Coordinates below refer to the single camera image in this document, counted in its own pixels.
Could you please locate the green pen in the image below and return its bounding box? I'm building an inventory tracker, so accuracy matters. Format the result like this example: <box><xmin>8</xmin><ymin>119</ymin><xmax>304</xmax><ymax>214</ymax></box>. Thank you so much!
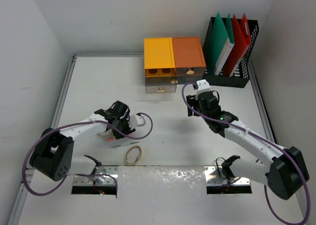
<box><xmin>111</xmin><ymin>141</ymin><xmax>139</xmax><ymax>148</ymax></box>

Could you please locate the green clip file folder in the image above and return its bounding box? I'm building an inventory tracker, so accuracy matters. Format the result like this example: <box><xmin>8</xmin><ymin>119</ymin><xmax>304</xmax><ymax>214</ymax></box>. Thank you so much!
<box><xmin>203</xmin><ymin>12</ymin><xmax>235</xmax><ymax>75</ymax></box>

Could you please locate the red clip file folder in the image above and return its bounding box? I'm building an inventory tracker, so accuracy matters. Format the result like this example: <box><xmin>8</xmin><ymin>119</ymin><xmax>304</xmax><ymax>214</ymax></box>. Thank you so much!
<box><xmin>223</xmin><ymin>13</ymin><xmax>251</xmax><ymax>77</ymax></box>

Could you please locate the transparent yellow drawer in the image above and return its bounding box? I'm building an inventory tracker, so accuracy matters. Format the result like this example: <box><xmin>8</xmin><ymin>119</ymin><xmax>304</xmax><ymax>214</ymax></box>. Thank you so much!
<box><xmin>145</xmin><ymin>76</ymin><xmax>178</xmax><ymax>93</ymax></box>

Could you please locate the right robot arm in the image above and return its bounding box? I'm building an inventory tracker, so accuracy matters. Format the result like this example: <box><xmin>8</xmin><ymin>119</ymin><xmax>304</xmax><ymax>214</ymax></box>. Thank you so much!
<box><xmin>183</xmin><ymin>91</ymin><xmax>310</xmax><ymax>200</ymax></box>

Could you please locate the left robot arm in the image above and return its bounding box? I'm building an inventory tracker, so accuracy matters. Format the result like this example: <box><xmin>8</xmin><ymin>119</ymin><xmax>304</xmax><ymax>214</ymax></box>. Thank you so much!
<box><xmin>29</xmin><ymin>101</ymin><xmax>135</xmax><ymax>182</ymax></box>

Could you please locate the large clear tape roll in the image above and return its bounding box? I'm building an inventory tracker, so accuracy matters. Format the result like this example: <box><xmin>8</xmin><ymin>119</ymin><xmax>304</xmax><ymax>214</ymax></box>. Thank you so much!
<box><xmin>98</xmin><ymin>130</ymin><xmax>111</xmax><ymax>138</ymax></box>

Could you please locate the dark bottom drawer box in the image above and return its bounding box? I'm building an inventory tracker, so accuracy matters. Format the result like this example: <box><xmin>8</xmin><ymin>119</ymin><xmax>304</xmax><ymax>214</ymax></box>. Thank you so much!
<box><xmin>145</xmin><ymin>75</ymin><xmax>203</xmax><ymax>85</ymax></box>

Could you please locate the beige masking tape roll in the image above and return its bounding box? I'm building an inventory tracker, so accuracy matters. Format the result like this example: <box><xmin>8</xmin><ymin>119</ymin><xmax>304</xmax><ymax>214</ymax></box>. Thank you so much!
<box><xmin>124</xmin><ymin>146</ymin><xmax>143</xmax><ymax>166</ymax></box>

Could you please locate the black mesh file organizer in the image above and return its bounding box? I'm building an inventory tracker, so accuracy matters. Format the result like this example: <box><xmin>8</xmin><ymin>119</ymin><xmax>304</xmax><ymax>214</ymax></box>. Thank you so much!
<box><xmin>203</xmin><ymin>19</ymin><xmax>259</xmax><ymax>88</ymax></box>

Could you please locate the orange drawer box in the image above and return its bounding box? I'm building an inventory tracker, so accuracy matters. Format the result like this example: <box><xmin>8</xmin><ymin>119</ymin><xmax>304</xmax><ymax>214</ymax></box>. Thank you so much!
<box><xmin>172</xmin><ymin>37</ymin><xmax>206</xmax><ymax>76</ymax></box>

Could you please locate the yellow drawer box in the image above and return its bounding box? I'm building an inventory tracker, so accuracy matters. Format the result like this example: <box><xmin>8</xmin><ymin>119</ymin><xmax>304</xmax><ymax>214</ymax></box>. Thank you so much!
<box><xmin>144</xmin><ymin>37</ymin><xmax>176</xmax><ymax>77</ymax></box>

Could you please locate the white front cover board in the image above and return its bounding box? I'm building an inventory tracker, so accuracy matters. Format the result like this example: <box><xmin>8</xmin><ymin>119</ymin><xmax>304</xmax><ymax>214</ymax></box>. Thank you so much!
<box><xmin>17</xmin><ymin>164</ymin><xmax>307</xmax><ymax>225</ymax></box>

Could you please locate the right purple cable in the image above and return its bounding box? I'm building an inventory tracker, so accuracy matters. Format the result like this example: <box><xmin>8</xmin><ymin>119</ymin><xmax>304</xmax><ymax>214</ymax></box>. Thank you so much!
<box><xmin>181</xmin><ymin>81</ymin><xmax>311</xmax><ymax>225</ymax></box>

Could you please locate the purple cable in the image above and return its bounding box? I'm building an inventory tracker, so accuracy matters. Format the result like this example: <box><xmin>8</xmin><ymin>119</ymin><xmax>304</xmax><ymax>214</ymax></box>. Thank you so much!
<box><xmin>181</xmin><ymin>81</ymin><xmax>311</xmax><ymax>225</ymax></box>
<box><xmin>22</xmin><ymin>112</ymin><xmax>154</xmax><ymax>196</ymax></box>

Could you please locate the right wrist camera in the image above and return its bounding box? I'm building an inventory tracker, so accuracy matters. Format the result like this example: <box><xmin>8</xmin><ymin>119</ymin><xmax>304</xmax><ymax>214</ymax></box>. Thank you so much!
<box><xmin>196</xmin><ymin>79</ymin><xmax>210</xmax><ymax>96</ymax></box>

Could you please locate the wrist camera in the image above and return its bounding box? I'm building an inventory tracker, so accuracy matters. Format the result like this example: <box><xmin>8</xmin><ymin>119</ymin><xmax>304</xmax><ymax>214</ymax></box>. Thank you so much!
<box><xmin>129</xmin><ymin>114</ymin><xmax>146</xmax><ymax>129</ymax></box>
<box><xmin>196</xmin><ymin>79</ymin><xmax>210</xmax><ymax>96</ymax></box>

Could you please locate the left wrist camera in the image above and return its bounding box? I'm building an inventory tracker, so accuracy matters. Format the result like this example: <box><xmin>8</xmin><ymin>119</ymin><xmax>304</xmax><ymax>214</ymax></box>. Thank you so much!
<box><xmin>129</xmin><ymin>114</ymin><xmax>146</xmax><ymax>129</ymax></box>

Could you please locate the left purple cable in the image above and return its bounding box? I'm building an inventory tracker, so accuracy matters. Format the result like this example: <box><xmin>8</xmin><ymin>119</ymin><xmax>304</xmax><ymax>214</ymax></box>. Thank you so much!
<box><xmin>22</xmin><ymin>112</ymin><xmax>154</xmax><ymax>196</ymax></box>

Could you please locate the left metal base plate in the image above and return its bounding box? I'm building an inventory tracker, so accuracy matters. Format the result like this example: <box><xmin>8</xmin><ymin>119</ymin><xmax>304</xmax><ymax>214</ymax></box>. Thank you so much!
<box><xmin>73</xmin><ymin>165</ymin><xmax>119</xmax><ymax>186</ymax></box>

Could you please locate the metal base plate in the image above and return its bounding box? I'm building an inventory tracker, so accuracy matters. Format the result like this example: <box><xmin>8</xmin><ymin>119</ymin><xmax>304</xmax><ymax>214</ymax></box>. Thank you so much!
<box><xmin>204</xmin><ymin>165</ymin><xmax>251</xmax><ymax>187</ymax></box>
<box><xmin>73</xmin><ymin>165</ymin><xmax>119</xmax><ymax>186</ymax></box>

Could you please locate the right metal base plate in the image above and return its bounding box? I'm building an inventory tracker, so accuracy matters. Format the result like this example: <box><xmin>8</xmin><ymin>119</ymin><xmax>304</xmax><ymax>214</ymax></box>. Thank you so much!
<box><xmin>204</xmin><ymin>165</ymin><xmax>251</xmax><ymax>187</ymax></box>

